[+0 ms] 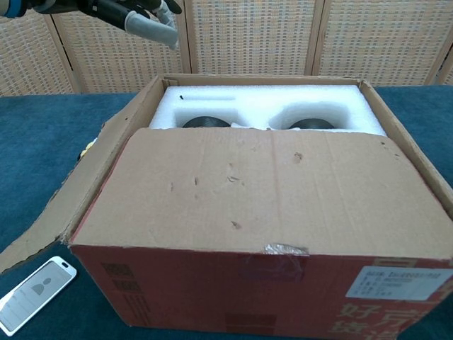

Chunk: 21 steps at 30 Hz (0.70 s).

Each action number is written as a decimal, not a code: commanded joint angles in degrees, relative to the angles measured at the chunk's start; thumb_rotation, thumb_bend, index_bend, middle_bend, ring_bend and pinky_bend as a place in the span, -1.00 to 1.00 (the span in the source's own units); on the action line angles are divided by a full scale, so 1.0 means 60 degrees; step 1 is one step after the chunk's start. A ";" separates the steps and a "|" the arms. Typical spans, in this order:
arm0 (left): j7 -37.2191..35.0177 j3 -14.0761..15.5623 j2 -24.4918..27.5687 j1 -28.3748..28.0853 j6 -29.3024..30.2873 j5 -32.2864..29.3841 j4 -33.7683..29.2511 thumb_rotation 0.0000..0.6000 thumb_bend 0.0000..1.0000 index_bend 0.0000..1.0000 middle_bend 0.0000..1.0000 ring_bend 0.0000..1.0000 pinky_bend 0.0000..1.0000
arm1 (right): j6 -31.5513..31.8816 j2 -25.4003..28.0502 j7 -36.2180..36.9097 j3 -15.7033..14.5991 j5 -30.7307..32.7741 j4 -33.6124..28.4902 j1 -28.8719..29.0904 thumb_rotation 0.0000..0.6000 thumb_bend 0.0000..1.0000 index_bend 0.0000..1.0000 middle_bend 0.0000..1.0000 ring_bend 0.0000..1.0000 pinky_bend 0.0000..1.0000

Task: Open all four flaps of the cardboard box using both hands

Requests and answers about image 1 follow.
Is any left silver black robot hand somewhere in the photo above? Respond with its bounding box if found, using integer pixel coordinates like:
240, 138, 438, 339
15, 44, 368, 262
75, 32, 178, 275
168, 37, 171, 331
24, 0, 183, 50

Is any white foam insert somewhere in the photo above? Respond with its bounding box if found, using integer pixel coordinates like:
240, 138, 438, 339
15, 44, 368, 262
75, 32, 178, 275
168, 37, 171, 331
147, 84, 385, 137

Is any red cardboard box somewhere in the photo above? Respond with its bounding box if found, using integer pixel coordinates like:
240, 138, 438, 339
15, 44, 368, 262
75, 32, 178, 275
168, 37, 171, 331
0, 72, 453, 340

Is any white ID card holder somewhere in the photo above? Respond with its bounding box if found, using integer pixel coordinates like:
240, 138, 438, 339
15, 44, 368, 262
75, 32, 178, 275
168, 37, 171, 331
0, 255, 78, 337

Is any black cylindrical part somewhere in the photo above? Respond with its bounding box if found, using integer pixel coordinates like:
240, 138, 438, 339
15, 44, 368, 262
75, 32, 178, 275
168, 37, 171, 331
288, 118, 336, 130
182, 115, 231, 129

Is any wicker folding screen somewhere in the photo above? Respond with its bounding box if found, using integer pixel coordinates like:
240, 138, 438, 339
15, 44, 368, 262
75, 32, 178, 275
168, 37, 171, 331
0, 0, 453, 98

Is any teal table cloth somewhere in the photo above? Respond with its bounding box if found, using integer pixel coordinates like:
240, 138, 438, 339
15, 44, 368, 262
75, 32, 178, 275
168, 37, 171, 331
0, 83, 453, 340

